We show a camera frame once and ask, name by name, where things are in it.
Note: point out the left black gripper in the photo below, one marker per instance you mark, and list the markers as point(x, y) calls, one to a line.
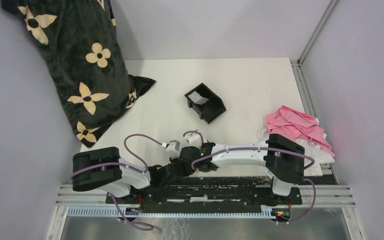
point(188, 172)

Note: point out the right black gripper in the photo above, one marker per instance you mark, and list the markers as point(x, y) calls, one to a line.
point(196, 148)

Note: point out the black plastic tray box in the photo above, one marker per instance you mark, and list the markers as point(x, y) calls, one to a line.
point(205, 103)

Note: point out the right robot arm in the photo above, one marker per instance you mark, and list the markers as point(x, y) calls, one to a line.
point(282, 157)

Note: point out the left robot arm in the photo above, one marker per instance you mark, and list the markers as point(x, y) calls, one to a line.
point(104, 169)

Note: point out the stack of credit cards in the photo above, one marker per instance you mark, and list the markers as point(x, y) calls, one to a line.
point(197, 99)

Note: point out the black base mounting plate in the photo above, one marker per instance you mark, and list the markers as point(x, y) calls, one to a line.
point(211, 195)

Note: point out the pink cloth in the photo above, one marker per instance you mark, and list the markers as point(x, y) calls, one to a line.
point(293, 125)

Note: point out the white cloth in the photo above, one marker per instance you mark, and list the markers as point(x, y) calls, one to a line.
point(311, 149)

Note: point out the black floral blanket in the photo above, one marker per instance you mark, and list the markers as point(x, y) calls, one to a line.
point(78, 41)

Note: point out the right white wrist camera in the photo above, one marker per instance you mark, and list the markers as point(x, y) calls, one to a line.
point(194, 139)

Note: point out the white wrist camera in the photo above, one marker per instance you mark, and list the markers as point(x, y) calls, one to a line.
point(194, 139)
point(172, 149)

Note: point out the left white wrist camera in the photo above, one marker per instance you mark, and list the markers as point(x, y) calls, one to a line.
point(172, 149)

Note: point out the aluminium frame rail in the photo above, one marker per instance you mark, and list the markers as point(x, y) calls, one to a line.
point(298, 64)

